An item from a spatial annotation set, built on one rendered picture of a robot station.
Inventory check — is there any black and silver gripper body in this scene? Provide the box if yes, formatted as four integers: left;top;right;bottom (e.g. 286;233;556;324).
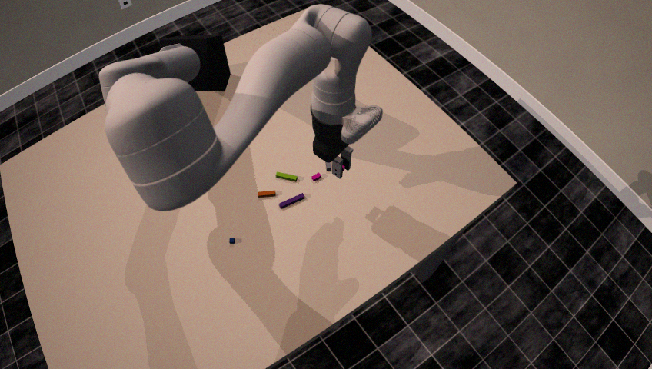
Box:
311;90;383;163

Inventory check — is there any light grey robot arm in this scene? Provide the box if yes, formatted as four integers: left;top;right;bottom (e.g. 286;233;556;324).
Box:
99;4;372;211

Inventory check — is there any purple rod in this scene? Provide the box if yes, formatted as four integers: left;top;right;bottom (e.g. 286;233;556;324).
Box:
279;193;304;209

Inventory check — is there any orange rod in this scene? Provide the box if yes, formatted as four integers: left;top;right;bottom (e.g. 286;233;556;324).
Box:
258;191;276;198

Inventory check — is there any lime green rod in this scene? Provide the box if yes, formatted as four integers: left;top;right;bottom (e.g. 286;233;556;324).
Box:
276;172;298;182

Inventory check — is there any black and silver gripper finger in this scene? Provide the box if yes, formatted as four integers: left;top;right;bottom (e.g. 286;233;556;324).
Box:
341;146;353;170
332;156;343;179

